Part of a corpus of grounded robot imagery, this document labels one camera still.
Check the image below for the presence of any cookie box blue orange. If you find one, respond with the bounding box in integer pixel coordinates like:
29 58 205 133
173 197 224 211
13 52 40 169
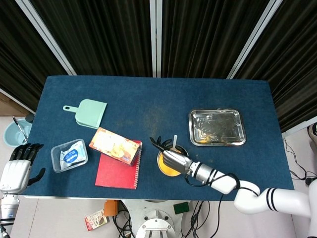
88 126 143 166

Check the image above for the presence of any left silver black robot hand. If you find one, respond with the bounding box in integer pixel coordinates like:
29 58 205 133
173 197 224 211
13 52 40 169
0 143 47 194

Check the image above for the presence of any red printed snack packet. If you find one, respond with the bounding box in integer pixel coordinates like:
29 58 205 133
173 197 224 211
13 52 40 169
84 209 109 232

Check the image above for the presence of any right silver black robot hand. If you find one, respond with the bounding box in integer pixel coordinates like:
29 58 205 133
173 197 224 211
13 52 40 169
150 135 194 174

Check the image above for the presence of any orange device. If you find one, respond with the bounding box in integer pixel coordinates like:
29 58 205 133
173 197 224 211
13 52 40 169
103 199 119 217

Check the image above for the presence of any thin black floor cable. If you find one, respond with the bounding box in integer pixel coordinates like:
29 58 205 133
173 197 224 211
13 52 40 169
283 137 317 179

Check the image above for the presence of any black floor cable bundle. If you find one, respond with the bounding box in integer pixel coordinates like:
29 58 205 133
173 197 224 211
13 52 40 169
112 200 136 238
182 200 211 238

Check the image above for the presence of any mint green dustpan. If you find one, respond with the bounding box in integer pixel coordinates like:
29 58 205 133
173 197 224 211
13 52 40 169
62 99 108 129

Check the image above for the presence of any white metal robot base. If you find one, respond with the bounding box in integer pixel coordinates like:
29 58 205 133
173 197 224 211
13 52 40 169
123 199 191 238

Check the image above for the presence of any red spiral notebook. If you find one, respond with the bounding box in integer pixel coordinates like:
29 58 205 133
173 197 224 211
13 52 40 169
95 140 143 190

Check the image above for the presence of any light blue bucket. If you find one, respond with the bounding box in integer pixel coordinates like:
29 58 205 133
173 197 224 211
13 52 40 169
4 118 33 147

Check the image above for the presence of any metal ladle black handle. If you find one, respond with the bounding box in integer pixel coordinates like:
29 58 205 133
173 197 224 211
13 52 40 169
12 116 28 144

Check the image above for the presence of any clear plastic container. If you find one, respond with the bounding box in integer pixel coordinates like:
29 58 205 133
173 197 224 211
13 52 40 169
50 138 89 174

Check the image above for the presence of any blue white snack packet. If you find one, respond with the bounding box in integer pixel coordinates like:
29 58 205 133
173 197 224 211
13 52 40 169
59 143 87 171

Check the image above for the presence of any black curtain panel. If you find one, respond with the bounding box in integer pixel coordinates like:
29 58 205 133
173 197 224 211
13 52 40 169
0 0 69 114
234 0 317 133
29 0 153 76
160 0 271 79

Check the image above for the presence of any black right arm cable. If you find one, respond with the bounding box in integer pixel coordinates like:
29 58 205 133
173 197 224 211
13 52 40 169
184 172 261 238

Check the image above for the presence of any brown cardboard box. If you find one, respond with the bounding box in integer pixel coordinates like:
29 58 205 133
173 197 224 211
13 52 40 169
0 93 28 117

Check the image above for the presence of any blue table cloth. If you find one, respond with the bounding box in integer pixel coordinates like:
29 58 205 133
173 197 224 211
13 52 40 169
21 75 297 199

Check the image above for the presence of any dark green block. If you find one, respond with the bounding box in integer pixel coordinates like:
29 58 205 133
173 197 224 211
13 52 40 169
173 202 191 215

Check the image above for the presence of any metal tray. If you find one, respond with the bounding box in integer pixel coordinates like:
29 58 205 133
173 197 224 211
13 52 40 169
188 108 247 146

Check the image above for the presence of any black white shoe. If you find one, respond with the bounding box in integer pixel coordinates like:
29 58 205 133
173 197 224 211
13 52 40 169
307 122 317 147

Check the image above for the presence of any yellow bowl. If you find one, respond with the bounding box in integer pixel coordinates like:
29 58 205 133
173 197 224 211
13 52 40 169
157 144 190 177

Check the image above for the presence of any white screen frame post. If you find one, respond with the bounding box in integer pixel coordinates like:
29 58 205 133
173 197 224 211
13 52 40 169
226 0 284 80
14 0 77 76
149 0 163 78

